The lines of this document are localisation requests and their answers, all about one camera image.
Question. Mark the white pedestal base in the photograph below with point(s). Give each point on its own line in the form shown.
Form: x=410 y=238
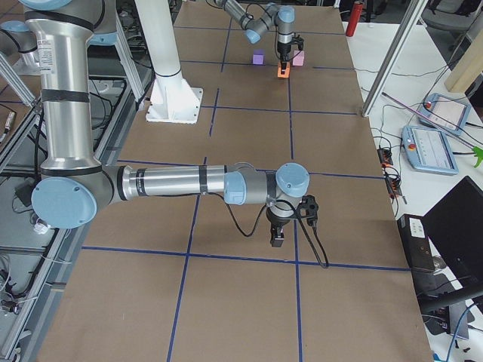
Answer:
x=172 y=99

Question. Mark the far teach pendant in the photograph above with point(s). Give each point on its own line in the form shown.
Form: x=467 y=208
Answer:
x=448 y=113

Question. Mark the brown paper table cover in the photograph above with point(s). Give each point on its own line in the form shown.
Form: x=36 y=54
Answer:
x=187 y=279

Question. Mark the red bottle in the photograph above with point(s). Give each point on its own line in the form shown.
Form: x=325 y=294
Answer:
x=354 y=18

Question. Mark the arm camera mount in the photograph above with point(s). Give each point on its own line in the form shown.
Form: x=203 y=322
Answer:
x=308 y=208

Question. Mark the near teach pendant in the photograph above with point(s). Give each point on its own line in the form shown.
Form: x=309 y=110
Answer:
x=428 y=150

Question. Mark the teach pendant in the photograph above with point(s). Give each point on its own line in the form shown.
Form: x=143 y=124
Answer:
x=448 y=113
x=428 y=150

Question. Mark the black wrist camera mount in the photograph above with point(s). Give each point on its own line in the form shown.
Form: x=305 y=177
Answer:
x=297 y=41

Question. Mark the black monitor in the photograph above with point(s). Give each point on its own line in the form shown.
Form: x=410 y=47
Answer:
x=454 y=226

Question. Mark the light pink foam cube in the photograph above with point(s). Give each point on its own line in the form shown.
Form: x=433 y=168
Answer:
x=298 y=58

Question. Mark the orange foam cube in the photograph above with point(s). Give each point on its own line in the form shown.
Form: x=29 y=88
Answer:
x=285 y=73

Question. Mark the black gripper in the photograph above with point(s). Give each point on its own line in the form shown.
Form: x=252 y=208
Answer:
x=283 y=49
x=278 y=217

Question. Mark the aluminium frame post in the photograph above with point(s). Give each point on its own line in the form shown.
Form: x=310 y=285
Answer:
x=409 y=21

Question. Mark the dark purple foam cube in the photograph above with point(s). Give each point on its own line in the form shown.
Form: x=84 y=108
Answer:
x=258 y=57

